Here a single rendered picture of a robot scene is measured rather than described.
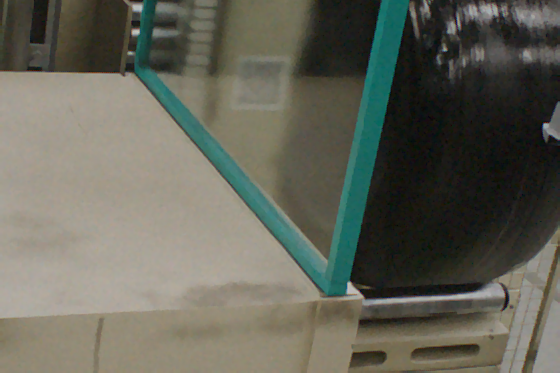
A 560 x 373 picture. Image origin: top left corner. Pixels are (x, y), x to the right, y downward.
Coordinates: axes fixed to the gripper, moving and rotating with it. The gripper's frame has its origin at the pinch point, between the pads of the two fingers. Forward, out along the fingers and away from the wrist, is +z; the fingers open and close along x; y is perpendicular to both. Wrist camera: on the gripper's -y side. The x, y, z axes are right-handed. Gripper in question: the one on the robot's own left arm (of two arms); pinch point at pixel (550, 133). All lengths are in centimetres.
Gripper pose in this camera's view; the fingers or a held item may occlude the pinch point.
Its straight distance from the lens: 181.6
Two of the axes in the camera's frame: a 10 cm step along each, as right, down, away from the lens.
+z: -3.6, -3.2, 8.7
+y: 1.1, -9.5, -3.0
